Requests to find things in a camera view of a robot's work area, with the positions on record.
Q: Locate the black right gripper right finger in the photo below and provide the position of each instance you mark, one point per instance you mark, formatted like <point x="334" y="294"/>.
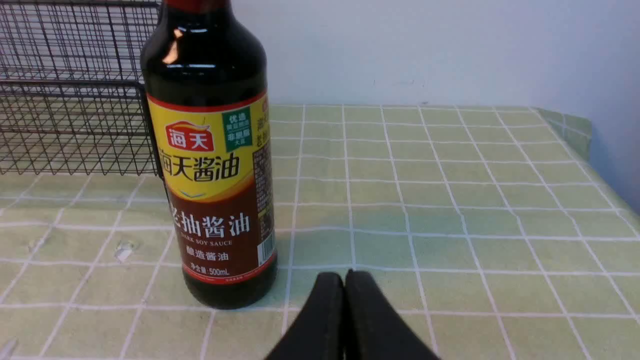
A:
<point x="373" y="329"/>

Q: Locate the dark soy sauce bottle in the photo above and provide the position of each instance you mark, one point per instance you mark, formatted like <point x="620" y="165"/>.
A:
<point x="205" y="78"/>

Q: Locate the black wire shelf rack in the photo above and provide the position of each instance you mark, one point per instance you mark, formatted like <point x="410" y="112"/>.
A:
<point x="72" y="94"/>

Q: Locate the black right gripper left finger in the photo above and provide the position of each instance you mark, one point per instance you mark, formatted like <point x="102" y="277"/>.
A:
<point x="316" y="333"/>

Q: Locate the green checkered tablecloth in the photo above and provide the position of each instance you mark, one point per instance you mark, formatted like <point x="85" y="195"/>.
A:
<point x="484" y="227"/>

